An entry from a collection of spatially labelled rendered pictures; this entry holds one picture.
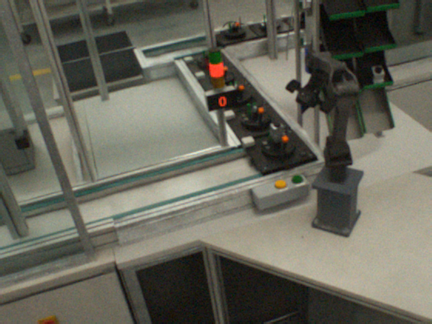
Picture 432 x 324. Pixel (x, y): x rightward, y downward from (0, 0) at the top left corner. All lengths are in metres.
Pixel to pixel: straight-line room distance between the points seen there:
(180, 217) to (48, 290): 0.55
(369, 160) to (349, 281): 0.69
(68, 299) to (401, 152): 1.51
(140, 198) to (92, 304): 0.45
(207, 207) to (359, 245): 0.57
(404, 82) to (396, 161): 0.82
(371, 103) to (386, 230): 0.59
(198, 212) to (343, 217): 0.54
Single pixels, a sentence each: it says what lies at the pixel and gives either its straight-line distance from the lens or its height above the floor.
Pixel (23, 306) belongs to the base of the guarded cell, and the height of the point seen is 0.77.
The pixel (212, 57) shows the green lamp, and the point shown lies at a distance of 1.92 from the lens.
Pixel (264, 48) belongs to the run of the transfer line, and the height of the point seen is 0.90.
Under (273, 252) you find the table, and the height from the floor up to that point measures 0.86.
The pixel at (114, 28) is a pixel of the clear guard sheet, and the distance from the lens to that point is 1.85.
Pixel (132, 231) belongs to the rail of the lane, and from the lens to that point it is 1.88.
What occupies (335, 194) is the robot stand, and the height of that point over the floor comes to 1.05.
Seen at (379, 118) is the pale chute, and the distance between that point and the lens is 2.19.
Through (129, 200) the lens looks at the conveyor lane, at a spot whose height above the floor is 0.92.
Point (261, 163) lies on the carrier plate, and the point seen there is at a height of 0.97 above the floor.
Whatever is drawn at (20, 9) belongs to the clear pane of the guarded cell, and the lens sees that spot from 2.72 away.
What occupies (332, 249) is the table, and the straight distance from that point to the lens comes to 1.80.
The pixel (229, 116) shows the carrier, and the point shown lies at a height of 0.98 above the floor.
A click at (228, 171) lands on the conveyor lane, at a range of 2.08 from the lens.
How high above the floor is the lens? 2.14
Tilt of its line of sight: 35 degrees down
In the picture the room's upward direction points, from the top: 7 degrees counter-clockwise
